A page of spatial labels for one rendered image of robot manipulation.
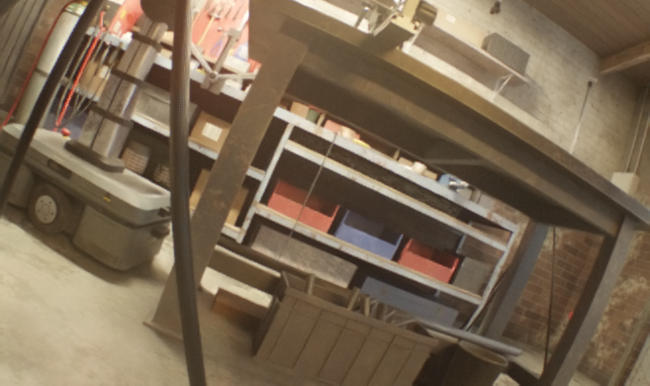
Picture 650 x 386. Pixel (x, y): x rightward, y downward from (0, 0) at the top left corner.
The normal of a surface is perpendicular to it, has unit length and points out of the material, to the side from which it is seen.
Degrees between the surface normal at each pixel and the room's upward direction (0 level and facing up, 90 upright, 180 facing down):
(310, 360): 90
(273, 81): 90
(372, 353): 90
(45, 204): 90
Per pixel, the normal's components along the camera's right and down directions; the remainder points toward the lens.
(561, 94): 0.12, 0.03
